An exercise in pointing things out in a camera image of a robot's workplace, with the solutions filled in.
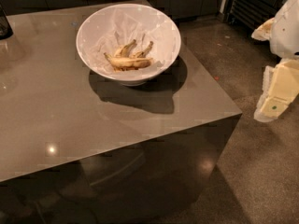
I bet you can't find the white crumpled paper liner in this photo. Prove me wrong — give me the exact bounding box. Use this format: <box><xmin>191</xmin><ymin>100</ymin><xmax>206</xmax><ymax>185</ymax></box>
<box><xmin>89</xmin><ymin>7</ymin><xmax>173</xmax><ymax>79</ymax></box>

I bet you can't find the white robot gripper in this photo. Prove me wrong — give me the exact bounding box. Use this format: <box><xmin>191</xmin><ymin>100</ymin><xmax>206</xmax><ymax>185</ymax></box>
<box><xmin>251</xmin><ymin>0</ymin><xmax>299</xmax><ymax>122</ymax></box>

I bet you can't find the white ceramic bowl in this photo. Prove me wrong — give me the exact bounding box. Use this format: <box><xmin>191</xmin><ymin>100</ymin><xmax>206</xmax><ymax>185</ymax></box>
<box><xmin>76</xmin><ymin>4</ymin><xmax>181</xmax><ymax>86</ymax></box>

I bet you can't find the dark object at table edge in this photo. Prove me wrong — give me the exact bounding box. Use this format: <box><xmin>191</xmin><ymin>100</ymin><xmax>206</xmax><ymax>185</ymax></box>
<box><xmin>0</xmin><ymin>5</ymin><xmax>13</xmax><ymax>39</ymax></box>

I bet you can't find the yellow spotted banana bunch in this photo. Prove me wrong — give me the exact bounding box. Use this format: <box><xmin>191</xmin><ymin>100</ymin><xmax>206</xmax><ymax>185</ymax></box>
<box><xmin>104</xmin><ymin>39</ymin><xmax>153</xmax><ymax>71</ymax></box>

